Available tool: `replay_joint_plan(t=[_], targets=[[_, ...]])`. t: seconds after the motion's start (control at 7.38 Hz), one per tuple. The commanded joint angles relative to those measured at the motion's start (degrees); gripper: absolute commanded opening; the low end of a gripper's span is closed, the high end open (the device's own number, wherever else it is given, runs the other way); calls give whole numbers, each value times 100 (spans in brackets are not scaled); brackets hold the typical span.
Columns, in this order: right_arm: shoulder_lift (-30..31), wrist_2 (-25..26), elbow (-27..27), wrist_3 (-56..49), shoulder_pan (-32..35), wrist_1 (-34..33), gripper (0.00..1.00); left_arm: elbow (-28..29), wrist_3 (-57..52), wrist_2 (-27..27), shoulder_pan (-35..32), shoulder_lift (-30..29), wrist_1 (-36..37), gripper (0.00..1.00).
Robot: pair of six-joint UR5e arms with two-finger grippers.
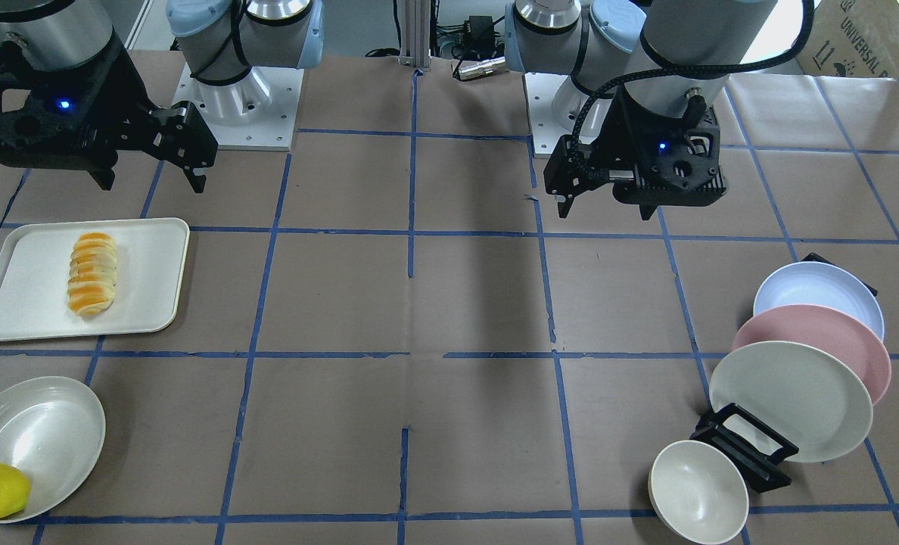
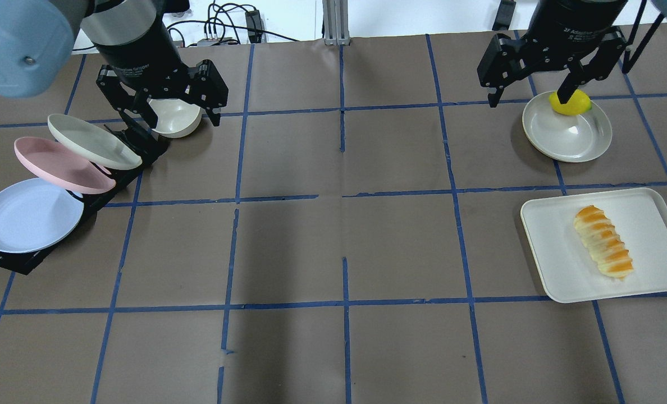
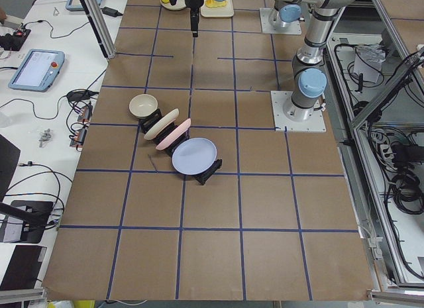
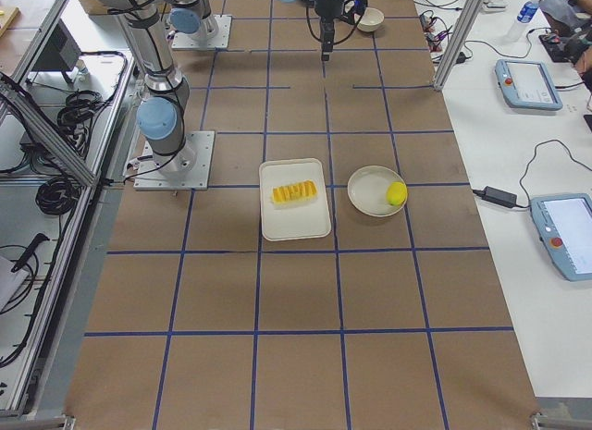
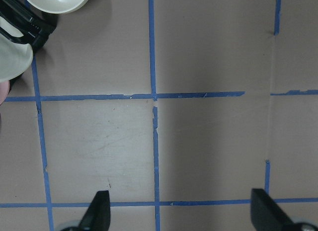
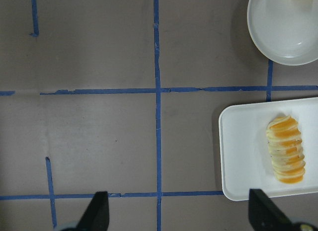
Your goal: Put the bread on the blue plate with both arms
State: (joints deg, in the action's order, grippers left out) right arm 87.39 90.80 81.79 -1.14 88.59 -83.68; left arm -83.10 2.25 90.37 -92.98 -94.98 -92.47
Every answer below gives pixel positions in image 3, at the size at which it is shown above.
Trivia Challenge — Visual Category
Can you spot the blue plate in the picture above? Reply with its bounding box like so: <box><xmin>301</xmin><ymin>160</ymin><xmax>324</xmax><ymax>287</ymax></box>
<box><xmin>172</xmin><ymin>138</ymin><xmax>217</xmax><ymax>175</ymax></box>

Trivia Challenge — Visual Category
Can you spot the cream plate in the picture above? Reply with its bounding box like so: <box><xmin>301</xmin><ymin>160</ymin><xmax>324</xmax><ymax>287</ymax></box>
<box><xmin>144</xmin><ymin>109</ymin><xmax>180</xmax><ymax>140</ymax></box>

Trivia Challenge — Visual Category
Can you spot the pink plate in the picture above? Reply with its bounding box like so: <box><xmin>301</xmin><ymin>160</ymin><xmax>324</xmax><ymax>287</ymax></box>
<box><xmin>156</xmin><ymin>118</ymin><xmax>191</xmax><ymax>150</ymax></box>

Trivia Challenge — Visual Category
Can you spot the beige shallow dish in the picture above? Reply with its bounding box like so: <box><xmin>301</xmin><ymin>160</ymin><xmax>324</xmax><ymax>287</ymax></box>
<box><xmin>160</xmin><ymin>0</ymin><xmax>188</xmax><ymax>12</ymax></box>

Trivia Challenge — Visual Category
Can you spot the cream tray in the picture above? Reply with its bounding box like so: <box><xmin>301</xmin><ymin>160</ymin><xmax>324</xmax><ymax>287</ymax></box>
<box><xmin>201</xmin><ymin>0</ymin><xmax>234</xmax><ymax>18</ymax></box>

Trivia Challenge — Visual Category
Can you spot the black power adapter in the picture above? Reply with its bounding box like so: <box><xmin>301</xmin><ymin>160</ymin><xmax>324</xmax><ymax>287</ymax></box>
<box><xmin>101</xmin><ymin>7</ymin><xmax>123</xmax><ymax>17</ymax></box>

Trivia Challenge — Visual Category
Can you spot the cream bowl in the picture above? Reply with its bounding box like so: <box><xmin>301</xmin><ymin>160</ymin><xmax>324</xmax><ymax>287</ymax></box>
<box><xmin>129</xmin><ymin>93</ymin><xmax>158</xmax><ymax>118</ymax></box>

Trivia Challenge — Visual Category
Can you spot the black dish rack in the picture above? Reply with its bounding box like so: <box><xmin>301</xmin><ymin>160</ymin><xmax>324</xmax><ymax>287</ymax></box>
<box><xmin>138</xmin><ymin>108</ymin><xmax>222</xmax><ymax>185</ymax></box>

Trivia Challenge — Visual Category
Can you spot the near blue teach pendant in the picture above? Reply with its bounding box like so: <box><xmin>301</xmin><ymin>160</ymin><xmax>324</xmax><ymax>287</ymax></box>
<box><xmin>8</xmin><ymin>49</ymin><xmax>65</xmax><ymax>92</ymax></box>

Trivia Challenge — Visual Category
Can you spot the white paper box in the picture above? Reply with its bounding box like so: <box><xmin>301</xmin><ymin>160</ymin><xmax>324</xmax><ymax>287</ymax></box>
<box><xmin>353</xmin><ymin>44</ymin><xmax>386</xmax><ymax>83</ymax></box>

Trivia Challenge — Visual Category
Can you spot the black monitor stand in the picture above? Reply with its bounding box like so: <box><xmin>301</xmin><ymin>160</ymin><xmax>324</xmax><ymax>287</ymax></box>
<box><xmin>1</xmin><ymin>200</ymin><xmax>53</xmax><ymax>244</ymax></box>

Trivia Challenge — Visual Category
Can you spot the aluminium frame post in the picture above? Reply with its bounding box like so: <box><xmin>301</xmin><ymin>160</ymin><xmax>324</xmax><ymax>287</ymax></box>
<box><xmin>80</xmin><ymin>0</ymin><xmax>116</xmax><ymax>60</ymax></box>

